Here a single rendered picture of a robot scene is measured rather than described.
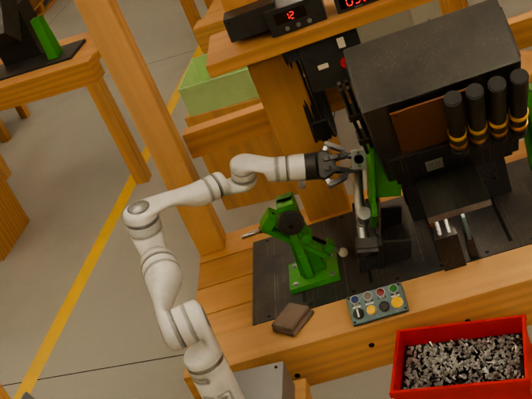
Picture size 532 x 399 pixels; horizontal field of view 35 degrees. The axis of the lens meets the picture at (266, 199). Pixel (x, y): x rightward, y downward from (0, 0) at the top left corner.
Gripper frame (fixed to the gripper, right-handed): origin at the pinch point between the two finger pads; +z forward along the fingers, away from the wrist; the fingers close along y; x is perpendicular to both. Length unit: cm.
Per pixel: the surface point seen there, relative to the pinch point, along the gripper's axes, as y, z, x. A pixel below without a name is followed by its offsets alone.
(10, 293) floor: 12, -187, 260
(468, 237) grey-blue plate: -24.3, 27.0, -4.1
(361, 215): -15.3, -0.1, -0.6
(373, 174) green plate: -6.3, 3.5, -9.1
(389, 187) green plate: -9.1, 7.8, -4.7
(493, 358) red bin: -57, 25, -23
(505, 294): -41, 33, -8
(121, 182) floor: 90, -131, 318
